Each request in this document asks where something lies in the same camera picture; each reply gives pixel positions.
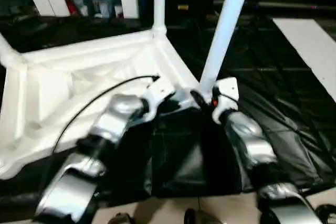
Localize white plastic table leg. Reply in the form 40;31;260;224
198;0;255;99
0;34;27;69
152;0;168;38

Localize white plastic stool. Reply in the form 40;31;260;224
0;27;202;182

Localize black glossy mat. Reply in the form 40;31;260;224
0;3;336;206

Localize black horizontal bar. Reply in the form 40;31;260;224
214;0;336;11

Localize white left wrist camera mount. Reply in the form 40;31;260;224
141;77;177;123

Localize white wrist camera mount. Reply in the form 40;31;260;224
141;77;177;123
211;76;239;124

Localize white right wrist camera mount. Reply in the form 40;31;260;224
211;76;239;124

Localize coiled black floor cables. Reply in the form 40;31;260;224
314;202;336;224

